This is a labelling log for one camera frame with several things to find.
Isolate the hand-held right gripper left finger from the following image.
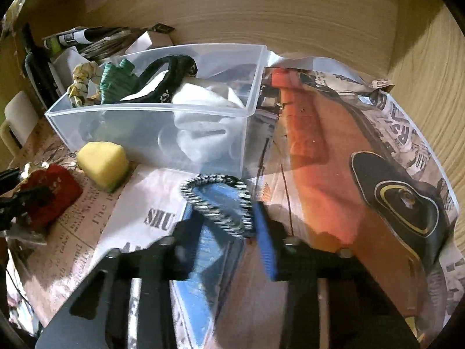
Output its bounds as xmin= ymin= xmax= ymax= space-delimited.
xmin=34 ymin=213 xmax=219 ymax=349

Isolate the white cardboard box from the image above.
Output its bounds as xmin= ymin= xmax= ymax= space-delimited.
xmin=124 ymin=31 xmax=173 ymax=57

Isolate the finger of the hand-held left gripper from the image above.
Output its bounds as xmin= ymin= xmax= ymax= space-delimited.
xmin=0 ymin=167 xmax=53 ymax=231

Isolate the black white braided hair tie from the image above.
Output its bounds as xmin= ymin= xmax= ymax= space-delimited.
xmin=180 ymin=174 xmax=255 ymax=240

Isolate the black patterned headband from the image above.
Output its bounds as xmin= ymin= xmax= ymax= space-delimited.
xmin=119 ymin=54 xmax=198 ymax=104

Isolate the cream mug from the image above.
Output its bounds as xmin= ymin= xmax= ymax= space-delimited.
xmin=0 ymin=90 xmax=40 ymax=159

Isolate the clear plastic container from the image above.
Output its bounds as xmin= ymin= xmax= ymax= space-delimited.
xmin=44 ymin=44 xmax=267 ymax=179

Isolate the dark bottle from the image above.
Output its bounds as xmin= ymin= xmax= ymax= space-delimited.
xmin=20 ymin=22 xmax=60 ymax=108

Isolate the pile of magazines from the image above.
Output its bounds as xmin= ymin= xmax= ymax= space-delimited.
xmin=42 ymin=24 xmax=176 ymax=59

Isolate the yellow sponge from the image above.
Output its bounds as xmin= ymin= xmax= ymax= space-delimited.
xmin=76 ymin=142 xmax=129 ymax=193

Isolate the printed newspaper sheet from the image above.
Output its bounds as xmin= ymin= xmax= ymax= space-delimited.
xmin=7 ymin=54 xmax=459 ymax=349

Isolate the green scrunchie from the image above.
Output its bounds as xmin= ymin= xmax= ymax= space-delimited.
xmin=98 ymin=59 xmax=136 ymax=105

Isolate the white cloth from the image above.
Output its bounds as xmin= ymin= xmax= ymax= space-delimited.
xmin=160 ymin=76 xmax=246 ymax=164

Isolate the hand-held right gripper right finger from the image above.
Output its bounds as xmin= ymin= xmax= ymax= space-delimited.
xmin=253 ymin=201 xmax=431 ymax=349

